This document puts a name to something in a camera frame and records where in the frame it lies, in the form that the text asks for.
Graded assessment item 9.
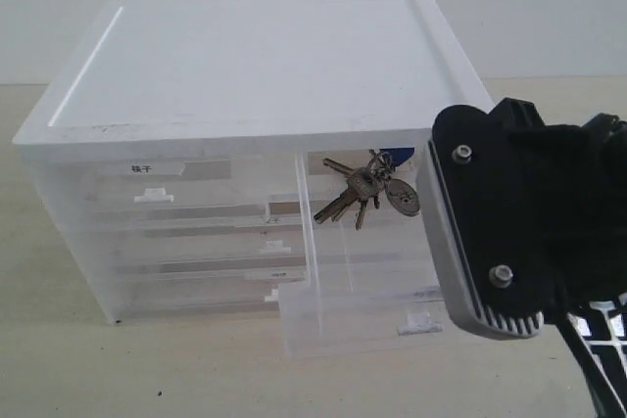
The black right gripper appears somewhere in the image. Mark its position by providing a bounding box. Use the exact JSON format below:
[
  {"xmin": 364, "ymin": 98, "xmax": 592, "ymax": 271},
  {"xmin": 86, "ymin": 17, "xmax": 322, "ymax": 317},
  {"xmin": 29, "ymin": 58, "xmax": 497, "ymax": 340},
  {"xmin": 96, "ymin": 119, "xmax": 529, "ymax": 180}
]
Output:
[{"xmin": 492, "ymin": 98, "xmax": 626, "ymax": 322}]

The translucent white drawer cabinet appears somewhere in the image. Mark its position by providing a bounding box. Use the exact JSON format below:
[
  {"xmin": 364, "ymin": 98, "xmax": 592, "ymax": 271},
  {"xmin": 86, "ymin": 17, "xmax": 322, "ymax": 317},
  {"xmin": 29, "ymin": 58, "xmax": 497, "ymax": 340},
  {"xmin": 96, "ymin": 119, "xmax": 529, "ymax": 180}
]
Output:
[{"xmin": 13, "ymin": 0, "xmax": 492, "ymax": 300}]

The middle wide translucent drawer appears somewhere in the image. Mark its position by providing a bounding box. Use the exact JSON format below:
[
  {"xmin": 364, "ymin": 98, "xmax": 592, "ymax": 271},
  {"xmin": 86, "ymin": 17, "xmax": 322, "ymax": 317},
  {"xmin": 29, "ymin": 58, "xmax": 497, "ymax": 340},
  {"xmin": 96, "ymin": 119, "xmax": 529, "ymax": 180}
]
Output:
[{"xmin": 64, "ymin": 216, "xmax": 305, "ymax": 270}]

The bottom wide translucent drawer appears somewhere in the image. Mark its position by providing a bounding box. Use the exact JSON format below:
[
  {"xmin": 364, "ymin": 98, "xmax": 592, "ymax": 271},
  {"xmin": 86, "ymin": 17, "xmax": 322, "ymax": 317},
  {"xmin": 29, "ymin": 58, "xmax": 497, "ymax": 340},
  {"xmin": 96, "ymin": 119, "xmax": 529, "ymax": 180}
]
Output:
[{"xmin": 93, "ymin": 266, "xmax": 307, "ymax": 322}]

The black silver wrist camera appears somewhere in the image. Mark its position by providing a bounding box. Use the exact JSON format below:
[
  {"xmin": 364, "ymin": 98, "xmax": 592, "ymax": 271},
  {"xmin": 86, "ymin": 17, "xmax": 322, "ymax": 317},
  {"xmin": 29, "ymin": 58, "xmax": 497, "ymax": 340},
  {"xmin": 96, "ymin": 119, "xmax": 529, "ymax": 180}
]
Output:
[{"xmin": 417, "ymin": 105, "xmax": 555, "ymax": 340}]

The wide translucent drawer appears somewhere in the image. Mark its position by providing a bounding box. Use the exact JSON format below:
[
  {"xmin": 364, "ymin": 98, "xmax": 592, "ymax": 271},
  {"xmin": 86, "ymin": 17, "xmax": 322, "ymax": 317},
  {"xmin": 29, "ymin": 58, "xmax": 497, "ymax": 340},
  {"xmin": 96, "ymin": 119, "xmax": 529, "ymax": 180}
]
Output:
[
  {"xmin": 93, "ymin": 266, "xmax": 307, "ymax": 322},
  {"xmin": 64, "ymin": 216, "xmax": 305, "ymax": 270}
]

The key bunch with blue fob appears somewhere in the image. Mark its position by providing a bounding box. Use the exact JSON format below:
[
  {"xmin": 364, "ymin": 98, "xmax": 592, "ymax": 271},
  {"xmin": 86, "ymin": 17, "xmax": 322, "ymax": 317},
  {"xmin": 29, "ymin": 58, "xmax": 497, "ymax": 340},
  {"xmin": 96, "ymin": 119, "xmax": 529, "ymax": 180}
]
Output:
[{"xmin": 313, "ymin": 148, "xmax": 421, "ymax": 230}]

